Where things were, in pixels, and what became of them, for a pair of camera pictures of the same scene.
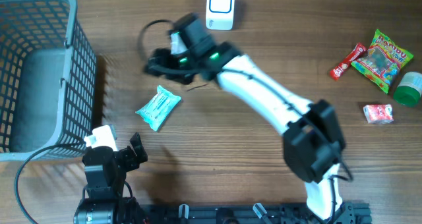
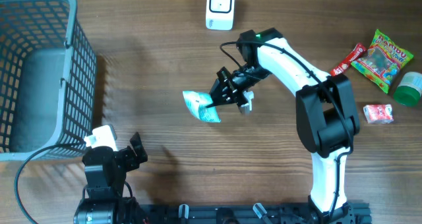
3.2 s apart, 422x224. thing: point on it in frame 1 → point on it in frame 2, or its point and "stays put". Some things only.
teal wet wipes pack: (157, 110) → (196, 103)
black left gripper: (132, 161) stays put
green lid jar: (409, 89) stays put
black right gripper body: (182, 66) → (239, 82)
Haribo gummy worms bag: (381, 64) stays put
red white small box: (378, 113) stays put
